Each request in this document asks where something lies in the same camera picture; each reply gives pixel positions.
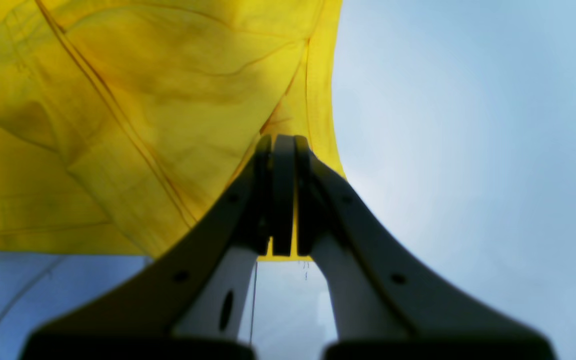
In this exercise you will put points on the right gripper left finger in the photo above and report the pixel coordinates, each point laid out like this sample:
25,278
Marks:
188,304

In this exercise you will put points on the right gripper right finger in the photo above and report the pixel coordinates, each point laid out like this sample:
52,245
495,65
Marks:
387,304

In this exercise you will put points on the orange yellow t-shirt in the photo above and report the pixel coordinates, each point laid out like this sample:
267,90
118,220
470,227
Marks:
123,121

